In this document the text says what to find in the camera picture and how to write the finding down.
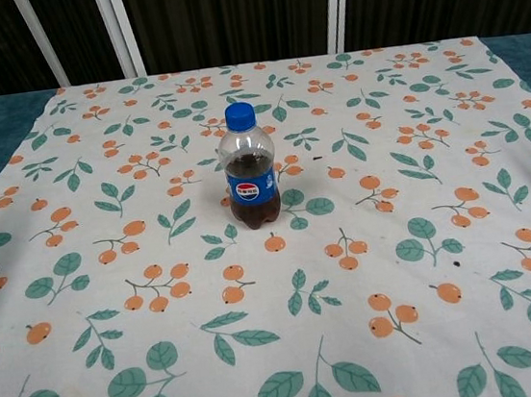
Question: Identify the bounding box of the white slanted frame post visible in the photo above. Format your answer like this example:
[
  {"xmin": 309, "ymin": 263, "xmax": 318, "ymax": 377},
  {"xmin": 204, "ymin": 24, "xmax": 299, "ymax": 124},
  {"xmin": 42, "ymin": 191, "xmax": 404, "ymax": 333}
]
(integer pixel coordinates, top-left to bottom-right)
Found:
[{"xmin": 12, "ymin": 0, "xmax": 71, "ymax": 92}]

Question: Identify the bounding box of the dark ribbed backdrop curtain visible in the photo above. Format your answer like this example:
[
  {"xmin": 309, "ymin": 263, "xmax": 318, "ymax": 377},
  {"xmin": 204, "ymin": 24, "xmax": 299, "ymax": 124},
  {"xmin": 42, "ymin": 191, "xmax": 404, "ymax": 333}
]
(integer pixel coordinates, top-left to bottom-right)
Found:
[{"xmin": 0, "ymin": 0, "xmax": 531, "ymax": 101}]

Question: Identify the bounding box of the Pepsi bottle with blue cap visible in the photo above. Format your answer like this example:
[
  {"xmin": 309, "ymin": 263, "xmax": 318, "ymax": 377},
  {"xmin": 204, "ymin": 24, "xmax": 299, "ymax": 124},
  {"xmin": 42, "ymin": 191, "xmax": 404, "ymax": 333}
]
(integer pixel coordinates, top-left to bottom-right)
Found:
[{"xmin": 215, "ymin": 99, "xmax": 285, "ymax": 235}]

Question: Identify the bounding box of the white fruit-and-leaf print tablecloth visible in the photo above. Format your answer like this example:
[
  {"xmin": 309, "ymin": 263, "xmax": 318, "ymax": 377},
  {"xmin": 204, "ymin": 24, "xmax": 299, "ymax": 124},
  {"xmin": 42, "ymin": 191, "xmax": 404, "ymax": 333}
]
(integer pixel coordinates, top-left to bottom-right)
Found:
[{"xmin": 0, "ymin": 28, "xmax": 531, "ymax": 397}]

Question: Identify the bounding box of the white double frame post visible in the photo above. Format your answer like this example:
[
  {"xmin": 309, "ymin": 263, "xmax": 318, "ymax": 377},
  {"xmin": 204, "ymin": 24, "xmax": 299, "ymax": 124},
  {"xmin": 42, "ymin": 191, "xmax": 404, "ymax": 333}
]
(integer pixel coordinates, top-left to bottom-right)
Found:
[{"xmin": 92, "ymin": 0, "xmax": 149, "ymax": 83}]

